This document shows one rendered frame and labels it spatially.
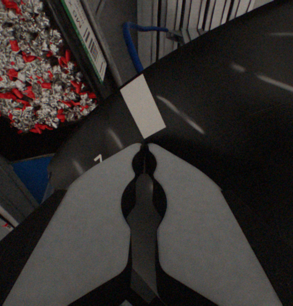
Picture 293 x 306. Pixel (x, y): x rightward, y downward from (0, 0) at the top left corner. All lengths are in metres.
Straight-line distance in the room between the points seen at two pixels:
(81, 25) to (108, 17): 0.89
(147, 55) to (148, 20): 0.15
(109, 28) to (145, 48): 0.18
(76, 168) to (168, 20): 0.92
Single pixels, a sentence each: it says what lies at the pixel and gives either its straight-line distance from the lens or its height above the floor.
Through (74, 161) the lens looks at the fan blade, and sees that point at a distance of 0.17.
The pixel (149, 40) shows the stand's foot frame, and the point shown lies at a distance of 1.07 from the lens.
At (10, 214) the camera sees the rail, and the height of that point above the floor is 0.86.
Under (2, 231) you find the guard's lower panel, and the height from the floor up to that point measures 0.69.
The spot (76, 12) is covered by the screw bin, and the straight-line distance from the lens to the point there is 0.24.
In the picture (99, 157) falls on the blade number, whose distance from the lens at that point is 0.16.
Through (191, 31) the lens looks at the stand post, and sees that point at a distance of 1.04.
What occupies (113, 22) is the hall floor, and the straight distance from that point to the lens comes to 1.13.
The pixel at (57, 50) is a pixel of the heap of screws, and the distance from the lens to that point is 0.25.
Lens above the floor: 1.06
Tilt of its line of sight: 40 degrees down
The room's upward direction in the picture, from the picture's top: 180 degrees clockwise
